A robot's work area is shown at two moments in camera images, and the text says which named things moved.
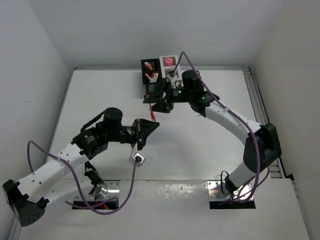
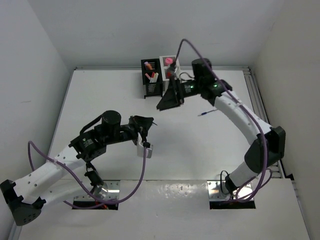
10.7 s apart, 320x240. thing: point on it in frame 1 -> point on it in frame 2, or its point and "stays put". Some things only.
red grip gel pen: (152, 115) -> (170, 70)
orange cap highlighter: (148, 65) stays put
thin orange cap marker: (146, 74) stays put
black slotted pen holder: (150, 73) stays put
